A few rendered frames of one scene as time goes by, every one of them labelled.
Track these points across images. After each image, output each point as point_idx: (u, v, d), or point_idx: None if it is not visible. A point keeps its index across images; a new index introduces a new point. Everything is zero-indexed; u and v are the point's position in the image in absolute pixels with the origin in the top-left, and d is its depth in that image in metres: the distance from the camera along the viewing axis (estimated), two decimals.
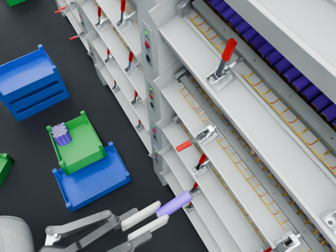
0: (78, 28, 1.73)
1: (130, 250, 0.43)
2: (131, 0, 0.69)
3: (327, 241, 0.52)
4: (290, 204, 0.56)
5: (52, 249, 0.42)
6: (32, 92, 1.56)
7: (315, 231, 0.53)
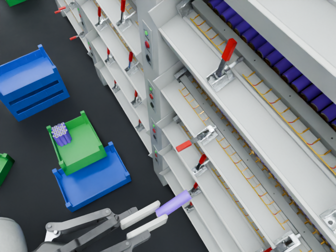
0: (78, 28, 1.73)
1: (129, 248, 0.44)
2: (131, 0, 0.69)
3: (327, 241, 0.52)
4: (290, 204, 0.56)
5: (52, 245, 0.43)
6: (32, 92, 1.56)
7: (315, 231, 0.53)
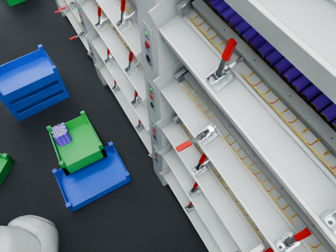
0: (78, 28, 1.73)
1: None
2: (131, 0, 0.69)
3: None
4: None
5: None
6: (32, 92, 1.56)
7: None
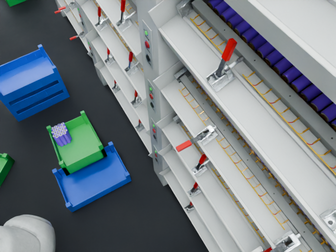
0: (78, 28, 1.73)
1: None
2: (131, 0, 0.69)
3: (327, 241, 0.52)
4: (290, 204, 0.56)
5: None
6: (32, 92, 1.56)
7: (315, 231, 0.53)
